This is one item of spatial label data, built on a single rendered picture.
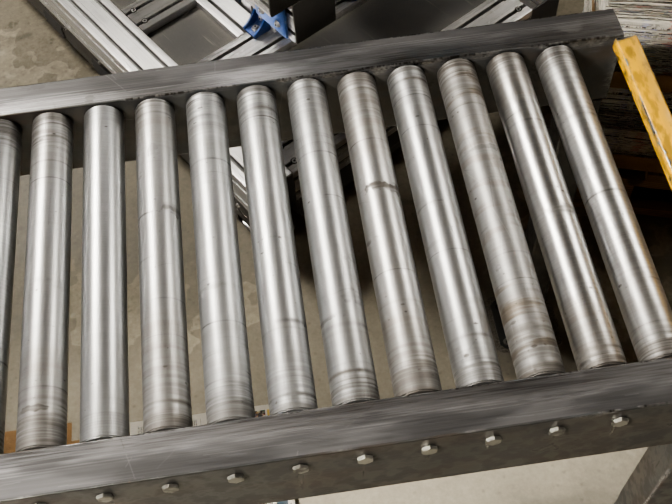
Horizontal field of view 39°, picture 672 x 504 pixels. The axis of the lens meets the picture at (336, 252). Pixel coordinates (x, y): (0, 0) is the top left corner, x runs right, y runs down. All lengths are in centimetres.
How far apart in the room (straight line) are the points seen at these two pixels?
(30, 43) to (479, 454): 183
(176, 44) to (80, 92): 91
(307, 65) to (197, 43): 93
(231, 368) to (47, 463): 20
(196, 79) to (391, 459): 55
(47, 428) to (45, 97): 45
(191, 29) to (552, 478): 121
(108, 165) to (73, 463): 37
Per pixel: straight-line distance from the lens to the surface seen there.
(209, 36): 215
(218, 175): 113
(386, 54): 124
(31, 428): 101
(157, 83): 124
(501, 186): 111
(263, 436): 96
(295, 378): 98
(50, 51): 252
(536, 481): 180
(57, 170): 119
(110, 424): 99
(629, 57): 124
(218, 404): 98
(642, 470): 131
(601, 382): 100
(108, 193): 115
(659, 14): 171
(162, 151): 117
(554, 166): 114
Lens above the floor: 168
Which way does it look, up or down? 57 degrees down
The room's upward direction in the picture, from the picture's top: 5 degrees counter-clockwise
